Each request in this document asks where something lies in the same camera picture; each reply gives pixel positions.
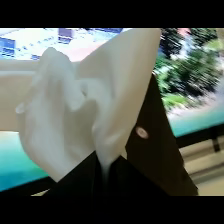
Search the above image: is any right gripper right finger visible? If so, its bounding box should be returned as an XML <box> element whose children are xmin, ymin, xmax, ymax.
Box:
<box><xmin>109</xmin><ymin>155</ymin><xmax>168</xmax><ymax>197</ymax></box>

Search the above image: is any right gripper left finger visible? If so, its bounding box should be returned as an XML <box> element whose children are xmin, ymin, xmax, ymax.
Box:
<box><xmin>49</xmin><ymin>151</ymin><xmax>105</xmax><ymax>197</ymax></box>

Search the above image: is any white T-shirt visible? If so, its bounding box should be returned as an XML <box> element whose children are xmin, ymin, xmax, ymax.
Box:
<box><xmin>0</xmin><ymin>28</ymin><xmax>163</xmax><ymax>183</ymax></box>

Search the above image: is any silver frame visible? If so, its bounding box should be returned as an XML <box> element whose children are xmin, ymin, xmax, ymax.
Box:
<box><xmin>179</xmin><ymin>132</ymin><xmax>224</xmax><ymax>197</ymax></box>

